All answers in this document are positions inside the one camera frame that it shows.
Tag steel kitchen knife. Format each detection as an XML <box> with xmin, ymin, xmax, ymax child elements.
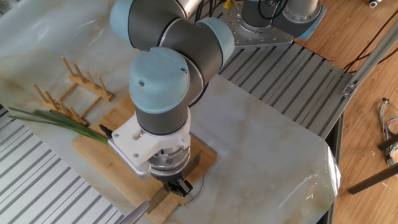
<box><xmin>119</xmin><ymin>151</ymin><xmax>201</xmax><ymax>224</ymax></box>

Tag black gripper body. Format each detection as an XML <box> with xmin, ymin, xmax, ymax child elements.
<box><xmin>151</xmin><ymin>169</ymin><xmax>189</xmax><ymax>186</ymax></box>

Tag wooden cutting board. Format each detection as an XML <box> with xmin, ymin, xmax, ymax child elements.
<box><xmin>70</xmin><ymin>95</ymin><xmax>218</xmax><ymax>224</ymax></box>

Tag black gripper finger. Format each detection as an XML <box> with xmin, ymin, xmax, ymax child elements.
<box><xmin>180</xmin><ymin>179</ymin><xmax>193</xmax><ymax>197</ymax></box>
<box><xmin>164</xmin><ymin>183</ymin><xmax>181</xmax><ymax>196</ymax></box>

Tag black metal bar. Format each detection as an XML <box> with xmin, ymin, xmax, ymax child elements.
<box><xmin>377</xmin><ymin>134</ymin><xmax>398</xmax><ymax>152</ymax></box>
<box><xmin>348</xmin><ymin>162</ymin><xmax>398</xmax><ymax>195</ymax></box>

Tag metal tools on table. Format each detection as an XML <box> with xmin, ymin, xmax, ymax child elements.
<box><xmin>378</xmin><ymin>97</ymin><xmax>398</xmax><ymax>167</ymax></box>

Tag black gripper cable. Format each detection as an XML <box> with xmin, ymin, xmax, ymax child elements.
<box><xmin>194</xmin><ymin>0</ymin><xmax>290</xmax><ymax>24</ymax></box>

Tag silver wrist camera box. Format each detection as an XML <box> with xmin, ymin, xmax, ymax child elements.
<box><xmin>106</xmin><ymin>139</ymin><xmax>152</xmax><ymax>180</ymax></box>

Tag marble pattern table mat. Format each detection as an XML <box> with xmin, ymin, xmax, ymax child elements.
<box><xmin>0</xmin><ymin>0</ymin><xmax>342</xmax><ymax>224</ymax></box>

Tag aluminium frame beam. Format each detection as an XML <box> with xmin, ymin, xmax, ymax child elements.
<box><xmin>341</xmin><ymin>18</ymin><xmax>398</xmax><ymax>98</ymax></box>

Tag black floor cables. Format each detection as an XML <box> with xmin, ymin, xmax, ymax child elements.
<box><xmin>343</xmin><ymin>8</ymin><xmax>398</xmax><ymax>75</ymax></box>

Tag green garlic stalk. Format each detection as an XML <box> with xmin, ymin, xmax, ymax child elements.
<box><xmin>8</xmin><ymin>106</ymin><xmax>192</xmax><ymax>207</ymax></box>

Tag wooden peg rack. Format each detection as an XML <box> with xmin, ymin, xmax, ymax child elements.
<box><xmin>32</xmin><ymin>55</ymin><xmax>115</xmax><ymax>127</ymax></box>

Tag black camera cable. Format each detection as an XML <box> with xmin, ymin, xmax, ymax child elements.
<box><xmin>98</xmin><ymin>124</ymin><xmax>113</xmax><ymax>139</ymax></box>

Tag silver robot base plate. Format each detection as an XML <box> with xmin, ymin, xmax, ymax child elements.
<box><xmin>217</xmin><ymin>0</ymin><xmax>295</xmax><ymax>50</ymax></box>

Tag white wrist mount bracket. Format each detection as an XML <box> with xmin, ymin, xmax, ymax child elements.
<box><xmin>111</xmin><ymin>114</ymin><xmax>192</xmax><ymax>167</ymax></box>

